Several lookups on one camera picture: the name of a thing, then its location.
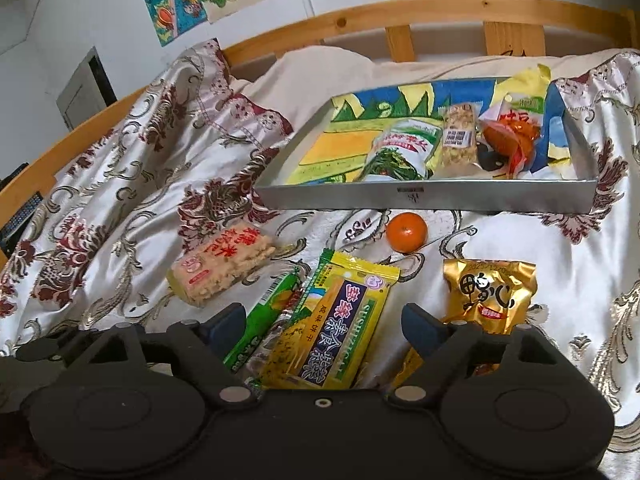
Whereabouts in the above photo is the colourful drawing sheet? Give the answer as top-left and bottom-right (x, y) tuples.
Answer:
(287, 62), (573, 183)

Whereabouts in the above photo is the gold foil snack packet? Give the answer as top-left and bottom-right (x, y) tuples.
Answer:
(395, 258), (538, 391)

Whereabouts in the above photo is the silver metal tray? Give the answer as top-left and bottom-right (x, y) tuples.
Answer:
(252, 76), (598, 213)

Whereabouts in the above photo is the mandarin orange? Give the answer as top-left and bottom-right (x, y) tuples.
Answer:
(386, 212), (429, 253)

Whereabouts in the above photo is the clear peanut bar packet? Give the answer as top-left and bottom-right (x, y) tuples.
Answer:
(440, 102), (481, 178)

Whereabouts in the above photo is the orange snack packet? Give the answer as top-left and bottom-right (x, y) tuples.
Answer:
(477, 95), (546, 178)

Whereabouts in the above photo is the floral satin blanket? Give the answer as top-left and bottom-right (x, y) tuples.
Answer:
(0, 37), (640, 480)

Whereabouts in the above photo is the orange-haired girl wall poster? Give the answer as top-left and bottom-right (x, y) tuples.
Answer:
(137, 0), (208, 47)

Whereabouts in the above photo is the white green vegetable snack packet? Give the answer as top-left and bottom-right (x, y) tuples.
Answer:
(362, 119), (443, 181)

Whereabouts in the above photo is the yellow biscuit packet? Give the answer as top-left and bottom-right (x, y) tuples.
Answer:
(260, 250), (401, 391)

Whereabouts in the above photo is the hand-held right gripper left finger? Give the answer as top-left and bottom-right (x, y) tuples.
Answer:
(75, 302), (256, 411)

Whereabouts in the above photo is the wooden bed frame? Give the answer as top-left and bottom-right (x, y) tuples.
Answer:
(0, 0), (640, 273)

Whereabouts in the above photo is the rice cracker packet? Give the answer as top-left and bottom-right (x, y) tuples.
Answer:
(167, 227), (277, 307)

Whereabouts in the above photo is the grey door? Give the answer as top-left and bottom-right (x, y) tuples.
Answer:
(56, 46), (118, 133)

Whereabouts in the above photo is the dark device beside bed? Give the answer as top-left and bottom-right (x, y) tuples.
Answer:
(0, 162), (43, 256)

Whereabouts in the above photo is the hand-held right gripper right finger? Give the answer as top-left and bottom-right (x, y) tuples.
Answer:
(390, 302), (583, 410)

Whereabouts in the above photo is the green stick snack packet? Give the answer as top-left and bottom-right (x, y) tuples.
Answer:
(223, 267), (303, 373)

